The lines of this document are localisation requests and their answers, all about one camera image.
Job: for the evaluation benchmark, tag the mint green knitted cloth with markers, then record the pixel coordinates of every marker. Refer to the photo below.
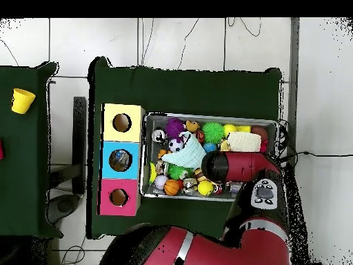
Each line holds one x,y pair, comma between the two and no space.
184,154

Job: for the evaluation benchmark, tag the cream knitted cloth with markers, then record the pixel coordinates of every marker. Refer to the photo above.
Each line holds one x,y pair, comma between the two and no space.
244,142

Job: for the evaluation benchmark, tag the yellow plastic cup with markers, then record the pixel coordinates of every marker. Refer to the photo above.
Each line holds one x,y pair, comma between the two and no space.
22,102

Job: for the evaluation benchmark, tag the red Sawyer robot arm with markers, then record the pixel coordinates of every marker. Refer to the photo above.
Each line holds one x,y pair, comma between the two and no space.
242,165

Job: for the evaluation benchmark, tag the silver mesh bin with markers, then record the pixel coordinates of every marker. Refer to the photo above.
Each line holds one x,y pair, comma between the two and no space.
154,193

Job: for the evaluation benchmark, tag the wooden three-hole box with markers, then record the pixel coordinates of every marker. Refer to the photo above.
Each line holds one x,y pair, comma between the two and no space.
121,136

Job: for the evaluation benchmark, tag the toy soccer ball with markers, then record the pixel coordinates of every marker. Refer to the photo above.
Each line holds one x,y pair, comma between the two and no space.
176,145

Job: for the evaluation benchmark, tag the purple spiky ball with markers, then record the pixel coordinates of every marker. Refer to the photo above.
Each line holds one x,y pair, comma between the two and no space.
174,127

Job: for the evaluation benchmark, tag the silver drink can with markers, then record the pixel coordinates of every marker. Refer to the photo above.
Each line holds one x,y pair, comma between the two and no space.
159,135

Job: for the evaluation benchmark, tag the yellow toy banana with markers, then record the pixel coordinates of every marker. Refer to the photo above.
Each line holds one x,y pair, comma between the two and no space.
152,172

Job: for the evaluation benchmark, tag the white toy baseball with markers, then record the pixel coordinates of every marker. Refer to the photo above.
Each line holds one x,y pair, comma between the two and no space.
160,181

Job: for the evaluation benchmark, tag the green koosh ball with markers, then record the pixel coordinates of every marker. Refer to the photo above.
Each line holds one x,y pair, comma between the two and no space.
213,132

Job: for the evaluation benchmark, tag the orange toy basketball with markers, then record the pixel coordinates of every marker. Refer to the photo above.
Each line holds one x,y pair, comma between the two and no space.
171,187

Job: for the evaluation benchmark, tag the dark green table cloth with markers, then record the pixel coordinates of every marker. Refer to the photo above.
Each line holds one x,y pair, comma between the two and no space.
193,91

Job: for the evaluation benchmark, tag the black stand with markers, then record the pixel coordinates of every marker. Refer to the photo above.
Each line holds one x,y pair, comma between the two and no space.
80,138

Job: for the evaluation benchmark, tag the dark green side-table cloth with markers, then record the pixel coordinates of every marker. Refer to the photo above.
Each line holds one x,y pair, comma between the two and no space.
24,165

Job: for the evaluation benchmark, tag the pink cup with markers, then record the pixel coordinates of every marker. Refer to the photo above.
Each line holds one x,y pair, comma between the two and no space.
1,150

